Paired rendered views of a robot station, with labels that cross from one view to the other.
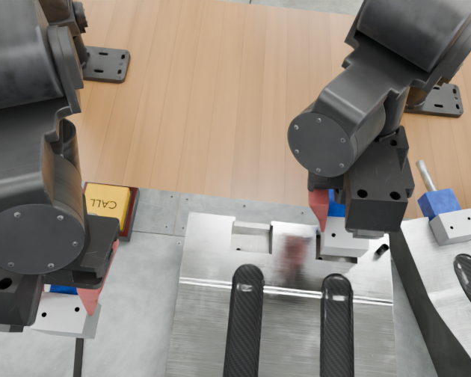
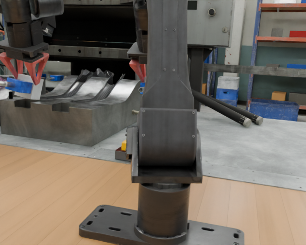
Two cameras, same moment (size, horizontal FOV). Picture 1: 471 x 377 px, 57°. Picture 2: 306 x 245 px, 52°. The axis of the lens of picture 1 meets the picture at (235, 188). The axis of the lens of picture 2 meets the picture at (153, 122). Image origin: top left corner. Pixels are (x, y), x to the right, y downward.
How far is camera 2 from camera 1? 103 cm
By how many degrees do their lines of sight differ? 104
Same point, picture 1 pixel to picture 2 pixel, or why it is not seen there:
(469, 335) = (2, 95)
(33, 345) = not seen: hidden behind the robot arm
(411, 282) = not seen: outside the picture
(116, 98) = (113, 201)
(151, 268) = (119, 143)
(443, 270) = not seen: outside the picture
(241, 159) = (29, 162)
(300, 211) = (17, 144)
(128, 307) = not seen: hidden behind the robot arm
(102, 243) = (133, 46)
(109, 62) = (110, 219)
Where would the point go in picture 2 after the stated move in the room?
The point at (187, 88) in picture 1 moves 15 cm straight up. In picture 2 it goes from (32, 199) to (29, 100)
